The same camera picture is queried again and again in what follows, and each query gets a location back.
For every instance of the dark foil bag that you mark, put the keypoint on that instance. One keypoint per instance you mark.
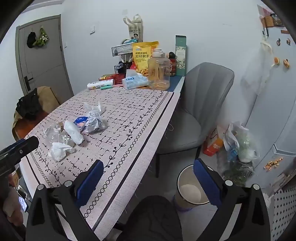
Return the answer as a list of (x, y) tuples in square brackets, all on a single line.
[(94, 125)]

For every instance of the smartphone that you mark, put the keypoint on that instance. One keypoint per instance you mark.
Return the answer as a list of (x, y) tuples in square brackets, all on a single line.
[(23, 203)]

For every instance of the orange figure fridge magnet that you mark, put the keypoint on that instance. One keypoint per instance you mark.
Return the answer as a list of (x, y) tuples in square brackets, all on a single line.
[(286, 63)]

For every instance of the blue white tissue pack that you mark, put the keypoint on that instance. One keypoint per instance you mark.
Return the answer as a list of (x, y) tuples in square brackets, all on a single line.
[(135, 81)]

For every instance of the grey upholstered chair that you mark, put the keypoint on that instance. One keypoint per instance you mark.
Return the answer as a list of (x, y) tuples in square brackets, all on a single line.
[(203, 92)]

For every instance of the red yellow snack packet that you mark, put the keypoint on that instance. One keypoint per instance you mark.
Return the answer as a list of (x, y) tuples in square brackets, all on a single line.
[(106, 77)]

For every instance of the brown rectangular fridge magnet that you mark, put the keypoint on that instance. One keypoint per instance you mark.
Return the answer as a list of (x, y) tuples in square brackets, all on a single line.
[(284, 31)]

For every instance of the black clothing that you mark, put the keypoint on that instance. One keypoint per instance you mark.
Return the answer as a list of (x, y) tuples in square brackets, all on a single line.
[(29, 106)]

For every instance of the small cardboard box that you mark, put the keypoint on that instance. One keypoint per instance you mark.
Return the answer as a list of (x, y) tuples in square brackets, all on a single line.
[(60, 125)]

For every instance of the printed white tote bag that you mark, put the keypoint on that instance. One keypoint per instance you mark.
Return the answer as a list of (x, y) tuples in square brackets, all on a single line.
[(135, 31)]

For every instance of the round trash bin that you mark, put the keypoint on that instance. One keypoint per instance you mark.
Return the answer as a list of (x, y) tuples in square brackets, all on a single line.
[(189, 192)]

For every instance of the pink card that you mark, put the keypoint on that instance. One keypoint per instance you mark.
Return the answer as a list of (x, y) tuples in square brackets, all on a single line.
[(263, 10)]

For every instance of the pink marker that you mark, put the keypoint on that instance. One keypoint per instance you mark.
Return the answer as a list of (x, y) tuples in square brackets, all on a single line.
[(118, 86)]

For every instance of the light blue refrigerator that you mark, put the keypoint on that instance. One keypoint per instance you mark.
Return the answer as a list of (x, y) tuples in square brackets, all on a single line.
[(277, 97)]

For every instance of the grey door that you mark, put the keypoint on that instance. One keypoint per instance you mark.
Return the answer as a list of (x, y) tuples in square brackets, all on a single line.
[(46, 64)]

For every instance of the blue pocket tissue pack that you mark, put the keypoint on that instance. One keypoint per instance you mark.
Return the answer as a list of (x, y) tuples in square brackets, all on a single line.
[(79, 121)]

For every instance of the burger fridge magnet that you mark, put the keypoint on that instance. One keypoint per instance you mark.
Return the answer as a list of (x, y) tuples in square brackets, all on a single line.
[(276, 60)]

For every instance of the clear plastic wrapper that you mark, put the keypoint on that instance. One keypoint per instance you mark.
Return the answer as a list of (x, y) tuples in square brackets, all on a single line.
[(93, 109)]

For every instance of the person's left hand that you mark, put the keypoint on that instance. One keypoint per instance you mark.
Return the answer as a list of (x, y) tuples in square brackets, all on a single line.
[(12, 209)]

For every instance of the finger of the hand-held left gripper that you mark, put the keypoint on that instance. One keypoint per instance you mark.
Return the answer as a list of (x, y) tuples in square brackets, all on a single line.
[(5, 168), (27, 143)]

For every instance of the red jar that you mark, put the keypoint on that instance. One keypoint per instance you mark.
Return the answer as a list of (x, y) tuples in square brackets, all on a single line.
[(172, 68)]

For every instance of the white wall switch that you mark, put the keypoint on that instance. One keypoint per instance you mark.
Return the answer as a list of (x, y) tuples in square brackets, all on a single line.
[(92, 29)]

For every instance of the black hanging hat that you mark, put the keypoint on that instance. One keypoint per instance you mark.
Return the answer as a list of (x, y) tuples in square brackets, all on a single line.
[(31, 39)]

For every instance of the red plastic bag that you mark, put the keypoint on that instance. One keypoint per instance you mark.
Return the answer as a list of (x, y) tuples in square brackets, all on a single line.
[(119, 78)]

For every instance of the orange carton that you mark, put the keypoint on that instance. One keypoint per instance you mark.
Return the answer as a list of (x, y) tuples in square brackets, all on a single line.
[(212, 146)]

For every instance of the green hanging ornament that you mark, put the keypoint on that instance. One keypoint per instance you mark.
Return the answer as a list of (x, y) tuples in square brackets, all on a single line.
[(42, 37)]

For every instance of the black door lock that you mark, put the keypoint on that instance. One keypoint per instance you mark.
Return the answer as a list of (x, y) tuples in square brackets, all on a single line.
[(27, 81)]

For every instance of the yellow snack bag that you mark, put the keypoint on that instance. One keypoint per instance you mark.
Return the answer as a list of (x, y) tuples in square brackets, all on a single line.
[(142, 55)]

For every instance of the long white tissue wad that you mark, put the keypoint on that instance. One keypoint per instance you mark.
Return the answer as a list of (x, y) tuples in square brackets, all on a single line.
[(74, 133)]

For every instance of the teal plastic item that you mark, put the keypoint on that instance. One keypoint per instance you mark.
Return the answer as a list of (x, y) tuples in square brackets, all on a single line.
[(133, 41)]

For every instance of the patterned pink tablecloth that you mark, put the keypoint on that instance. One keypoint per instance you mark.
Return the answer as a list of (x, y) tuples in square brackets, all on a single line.
[(129, 120)]

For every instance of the white lattice panel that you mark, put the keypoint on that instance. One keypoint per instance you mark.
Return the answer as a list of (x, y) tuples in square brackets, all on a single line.
[(284, 208)]

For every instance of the clear plastic packaging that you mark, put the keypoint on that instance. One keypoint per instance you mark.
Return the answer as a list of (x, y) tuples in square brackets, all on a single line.
[(52, 134)]

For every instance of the plastic bag of groceries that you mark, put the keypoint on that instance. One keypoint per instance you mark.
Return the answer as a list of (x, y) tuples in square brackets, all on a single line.
[(240, 148)]

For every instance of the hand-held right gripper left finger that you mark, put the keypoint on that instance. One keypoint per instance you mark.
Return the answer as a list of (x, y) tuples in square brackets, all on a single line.
[(92, 180)]

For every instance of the white tissue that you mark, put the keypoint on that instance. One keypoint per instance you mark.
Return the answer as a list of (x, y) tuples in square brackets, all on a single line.
[(59, 150)]

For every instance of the clear hanging plastic bag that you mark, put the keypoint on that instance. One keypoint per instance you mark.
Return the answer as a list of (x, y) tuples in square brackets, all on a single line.
[(256, 71)]

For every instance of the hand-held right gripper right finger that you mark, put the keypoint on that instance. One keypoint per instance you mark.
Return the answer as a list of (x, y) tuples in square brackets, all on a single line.
[(205, 183)]

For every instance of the tall green box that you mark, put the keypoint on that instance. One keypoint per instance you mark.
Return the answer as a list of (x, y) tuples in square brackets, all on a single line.
[(181, 55)]

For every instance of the white roll of bags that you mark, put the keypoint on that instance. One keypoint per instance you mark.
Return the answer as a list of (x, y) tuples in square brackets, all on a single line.
[(100, 84)]

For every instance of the person's leg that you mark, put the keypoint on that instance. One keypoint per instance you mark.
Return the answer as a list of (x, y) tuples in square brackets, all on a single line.
[(150, 220)]

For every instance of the small brown fridge magnet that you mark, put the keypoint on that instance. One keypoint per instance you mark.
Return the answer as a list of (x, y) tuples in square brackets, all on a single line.
[(288, 41)]

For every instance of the clear plastic water jug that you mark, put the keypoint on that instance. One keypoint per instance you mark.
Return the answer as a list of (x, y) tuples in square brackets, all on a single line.
[(159, 74)]

